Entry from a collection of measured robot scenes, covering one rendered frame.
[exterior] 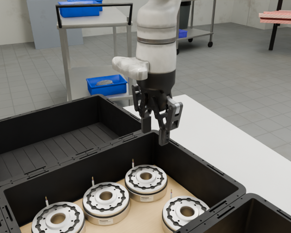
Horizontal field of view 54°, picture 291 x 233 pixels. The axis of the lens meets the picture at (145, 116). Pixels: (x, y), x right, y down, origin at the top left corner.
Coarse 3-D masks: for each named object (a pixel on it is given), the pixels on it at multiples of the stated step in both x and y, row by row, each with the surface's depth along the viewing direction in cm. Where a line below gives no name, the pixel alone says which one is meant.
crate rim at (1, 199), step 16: (112, 144) 70; (176, 144) 70; (80, 160) 64; (32, 176) 59; (224, 176) 59; (0, 192) 55; (240, 192) 55; (0, 208) 51; (16, 224) 48; (192, 224) 48
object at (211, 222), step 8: (240, 200) 53; (248, 200) 53; (256, 200) 53; (264, 200) 53; (224, 208) 51; (232, 208) 53; (272, 208) 51; (216, 216) 50; (224, 216) 50; (280, 216) 50; (288, 216) 50; (200, 224) 48; (208, 224) 48; (216, 224) 48; (192, 232) 47; (200, 232) 47
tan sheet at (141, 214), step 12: (168, 180) 73; (168, 192) 69; (180, 192) 69; (132, 204) 66; (144, 204) 66; (156, 204) 66; (132, 216) 63; (144, 216) 63; (156, 216) 63; (24, 228) 60; (96, 228) 60; (108, 228) 60; (120, 228) 60; (132, 228) 60; (144, 228) 60; (156, 228) 60
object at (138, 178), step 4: (140, 172) 70; (144, 172) 70; (148, 172) 70; (152, 172) 70; (136, 176) 69; (152, 176) 69; (140, 180) 67; (144, 180) 67; (148, 180) 67; (152, 180) 67
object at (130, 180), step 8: (136, 168) 72; (144, 168) 72; (152, 168) 73; (128, 176) 70; (160, 176) 70; (128, 184) 67; (136, 184) 67; (144, 184) 67; (152, 184) 67; (160, 184) 67; (144, 192) 65; (152, 192) 65
